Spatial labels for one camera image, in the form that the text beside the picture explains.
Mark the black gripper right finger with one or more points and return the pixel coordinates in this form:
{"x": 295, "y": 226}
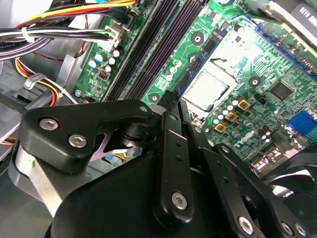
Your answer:
{"x": 235, "y": 178}

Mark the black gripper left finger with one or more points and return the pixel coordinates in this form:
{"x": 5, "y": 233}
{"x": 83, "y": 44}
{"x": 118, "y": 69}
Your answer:
{"x": 74, "y": 119}

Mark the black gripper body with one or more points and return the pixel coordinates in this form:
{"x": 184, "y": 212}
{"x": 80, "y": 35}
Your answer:
{"x": 111, "y": 203}

